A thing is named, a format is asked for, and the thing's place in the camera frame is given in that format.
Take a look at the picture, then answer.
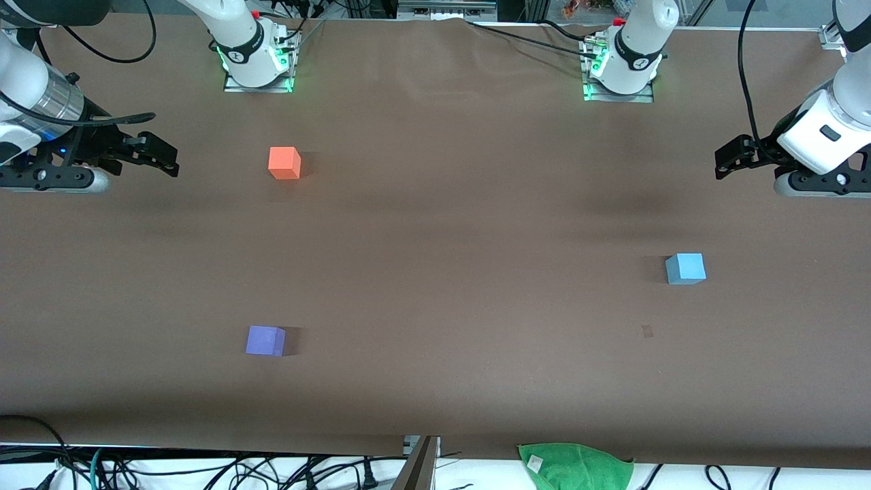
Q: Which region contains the light blue foam block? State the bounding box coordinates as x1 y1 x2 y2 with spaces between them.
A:
665 252 707 286

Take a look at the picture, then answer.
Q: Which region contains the orange foam block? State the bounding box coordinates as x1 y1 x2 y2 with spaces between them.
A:
268 146 302 180

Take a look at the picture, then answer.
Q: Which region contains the purple foam block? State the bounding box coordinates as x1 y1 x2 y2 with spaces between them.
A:
246 325 286 357

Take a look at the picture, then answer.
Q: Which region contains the green microfibre cloth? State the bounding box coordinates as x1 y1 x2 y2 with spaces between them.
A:
518 443 635 490

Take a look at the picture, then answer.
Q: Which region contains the aluminium profile bar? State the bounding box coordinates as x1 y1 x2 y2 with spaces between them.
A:
391 436 442 490

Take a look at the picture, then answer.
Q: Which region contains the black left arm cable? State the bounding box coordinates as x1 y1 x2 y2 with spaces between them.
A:
737 0 773 148

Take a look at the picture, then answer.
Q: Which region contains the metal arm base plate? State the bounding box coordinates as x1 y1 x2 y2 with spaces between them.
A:
223 33 301 93
582 39 655 103

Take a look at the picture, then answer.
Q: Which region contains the black cable on table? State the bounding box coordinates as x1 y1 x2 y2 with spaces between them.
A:
465 19 604 55
541 19 594 42

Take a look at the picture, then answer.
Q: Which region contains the thick black cable loop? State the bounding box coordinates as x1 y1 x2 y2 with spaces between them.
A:
0 415 76 490

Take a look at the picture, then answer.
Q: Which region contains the grey background frame rail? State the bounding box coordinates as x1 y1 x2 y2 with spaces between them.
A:
397 0 498 20

